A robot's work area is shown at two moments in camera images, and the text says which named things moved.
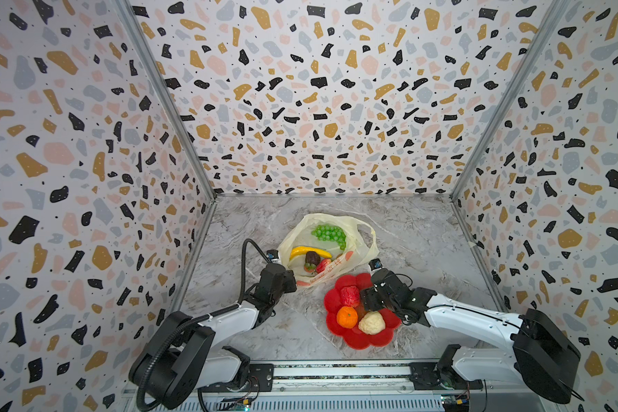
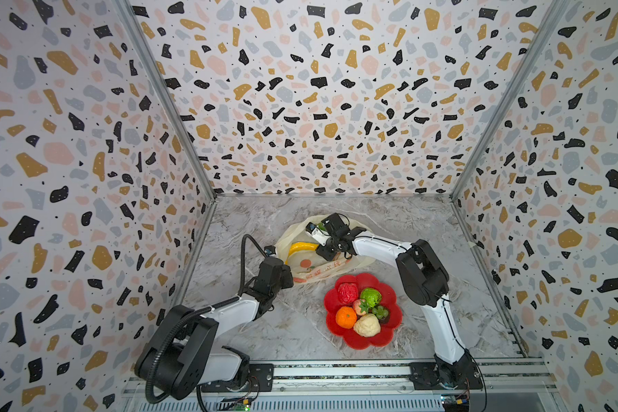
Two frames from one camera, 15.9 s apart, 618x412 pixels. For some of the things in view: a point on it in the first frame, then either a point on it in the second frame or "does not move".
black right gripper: [367, 297] to [323, 253]
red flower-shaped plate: [352, 336] does not move
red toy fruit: [349, 296] does not move
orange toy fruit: [347, 317] does not move
